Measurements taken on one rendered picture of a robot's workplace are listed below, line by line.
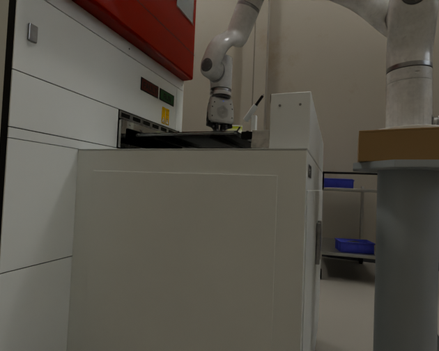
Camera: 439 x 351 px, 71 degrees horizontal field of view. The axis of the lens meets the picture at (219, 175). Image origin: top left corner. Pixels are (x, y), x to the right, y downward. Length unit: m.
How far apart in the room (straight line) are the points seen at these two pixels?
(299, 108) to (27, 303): 0.80
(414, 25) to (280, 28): 3.19
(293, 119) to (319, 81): 3.10
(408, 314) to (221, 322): 0.53
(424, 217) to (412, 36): 0.51
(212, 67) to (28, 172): 0.68
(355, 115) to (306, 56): 0.91
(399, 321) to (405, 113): 0.58
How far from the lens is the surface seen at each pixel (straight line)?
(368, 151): 0.97
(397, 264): 1.02
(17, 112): 0.85
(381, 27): 1.23
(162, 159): 0.78
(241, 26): 1.26
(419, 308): 1.05
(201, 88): 4.29
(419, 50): 1.09
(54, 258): 0.94
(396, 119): 1.05
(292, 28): 4.16
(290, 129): 0.75
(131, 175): 0.83
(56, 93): 0.93
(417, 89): 1.06
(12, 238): 0.85
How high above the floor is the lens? 0.73
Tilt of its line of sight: 2 degrees up
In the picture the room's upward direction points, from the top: 2 degrees clockwise
